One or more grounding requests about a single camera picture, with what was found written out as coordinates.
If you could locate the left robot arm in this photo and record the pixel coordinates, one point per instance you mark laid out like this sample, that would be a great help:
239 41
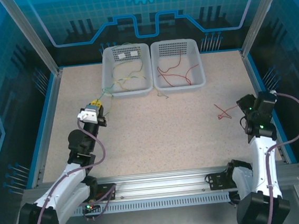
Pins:
65 178

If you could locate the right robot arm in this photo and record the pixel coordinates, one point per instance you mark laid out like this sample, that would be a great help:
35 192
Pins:
263 164

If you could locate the grey basket with white stickers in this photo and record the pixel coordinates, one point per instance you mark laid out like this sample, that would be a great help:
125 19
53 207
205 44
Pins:
105 76

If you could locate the white sticker label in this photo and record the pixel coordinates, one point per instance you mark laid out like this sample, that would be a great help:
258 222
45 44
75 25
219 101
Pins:
121 56
133 53

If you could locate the small LED connector board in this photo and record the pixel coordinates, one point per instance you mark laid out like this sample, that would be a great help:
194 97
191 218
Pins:
91 208
233 198

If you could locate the plain grey plastic basket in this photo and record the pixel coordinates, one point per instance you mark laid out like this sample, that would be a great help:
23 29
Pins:
170 49

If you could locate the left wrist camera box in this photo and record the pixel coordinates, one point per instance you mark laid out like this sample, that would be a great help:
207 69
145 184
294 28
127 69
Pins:
87 116

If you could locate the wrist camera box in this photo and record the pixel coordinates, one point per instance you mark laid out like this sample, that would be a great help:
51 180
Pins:
87 116
273 92

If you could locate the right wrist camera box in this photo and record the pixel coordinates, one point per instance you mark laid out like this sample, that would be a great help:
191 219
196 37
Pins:
273 92

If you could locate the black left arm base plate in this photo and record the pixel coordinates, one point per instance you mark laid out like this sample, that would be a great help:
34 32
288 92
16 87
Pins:
107 194

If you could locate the aluminium frame post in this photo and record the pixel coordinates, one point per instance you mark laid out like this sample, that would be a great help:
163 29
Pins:
260 14
34 41

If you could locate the aluminium mounting rail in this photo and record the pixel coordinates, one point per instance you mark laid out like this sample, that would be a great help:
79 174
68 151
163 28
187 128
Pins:
159 185

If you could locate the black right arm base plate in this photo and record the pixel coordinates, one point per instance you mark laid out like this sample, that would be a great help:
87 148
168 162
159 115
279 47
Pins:
216 182

